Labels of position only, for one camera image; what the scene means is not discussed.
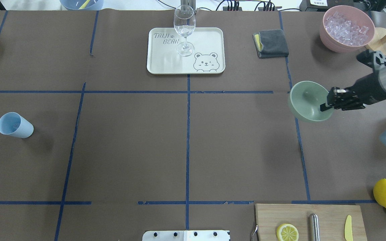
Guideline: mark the yellow plastic knife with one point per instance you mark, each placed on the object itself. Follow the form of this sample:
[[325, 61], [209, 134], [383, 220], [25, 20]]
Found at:
[[348, 232]]

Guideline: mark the blue bin at back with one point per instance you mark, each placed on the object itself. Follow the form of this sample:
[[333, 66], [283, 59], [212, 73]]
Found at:
[[82, 5]]

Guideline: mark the yellow sponge in cloth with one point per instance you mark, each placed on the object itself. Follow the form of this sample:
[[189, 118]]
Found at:
[[257, 41]]

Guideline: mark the ice cubes in pink bowl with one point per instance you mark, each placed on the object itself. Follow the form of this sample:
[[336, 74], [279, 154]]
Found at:
[[346, 31]]

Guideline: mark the metal cylinder tool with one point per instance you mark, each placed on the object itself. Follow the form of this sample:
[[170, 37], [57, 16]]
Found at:
[[314, 227]]

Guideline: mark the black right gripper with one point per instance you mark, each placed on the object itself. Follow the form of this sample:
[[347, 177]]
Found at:
[[367, 88]]

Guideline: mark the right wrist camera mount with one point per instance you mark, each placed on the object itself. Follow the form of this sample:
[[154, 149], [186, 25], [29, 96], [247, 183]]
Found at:
[[373, 59]]

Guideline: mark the pink bowl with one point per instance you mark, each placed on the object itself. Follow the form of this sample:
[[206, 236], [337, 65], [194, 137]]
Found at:
[[351, 13]]

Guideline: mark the cutting board metal handle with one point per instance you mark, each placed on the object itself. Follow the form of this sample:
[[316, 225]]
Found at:
[[254, 233]]

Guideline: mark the light blue plastic cup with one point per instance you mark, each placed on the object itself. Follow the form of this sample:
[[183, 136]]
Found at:
[[13, 124]]

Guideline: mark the lemon half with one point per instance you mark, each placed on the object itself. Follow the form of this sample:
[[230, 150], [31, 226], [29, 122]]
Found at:
[[287, 232]]

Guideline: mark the grey folded cloth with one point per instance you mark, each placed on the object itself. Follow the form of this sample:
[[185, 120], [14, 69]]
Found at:
[[273, 42]]

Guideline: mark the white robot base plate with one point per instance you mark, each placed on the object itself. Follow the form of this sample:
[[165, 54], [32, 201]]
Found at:
[[187, 235]]

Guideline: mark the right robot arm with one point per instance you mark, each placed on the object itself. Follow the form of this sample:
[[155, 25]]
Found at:
[[366, 91]]

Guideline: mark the green bowl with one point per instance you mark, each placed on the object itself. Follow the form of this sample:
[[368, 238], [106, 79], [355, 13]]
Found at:
[[305, 99]]

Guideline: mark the clear wine glass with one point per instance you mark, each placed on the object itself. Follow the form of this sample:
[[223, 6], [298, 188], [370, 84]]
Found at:
[[184, 25]]

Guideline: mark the white bear tray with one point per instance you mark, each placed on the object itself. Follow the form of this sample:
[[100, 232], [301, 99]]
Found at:
[[208, 56]]

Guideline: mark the wooden cutting board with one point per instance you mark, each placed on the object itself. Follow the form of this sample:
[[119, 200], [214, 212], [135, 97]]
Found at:
[[331, 220]]

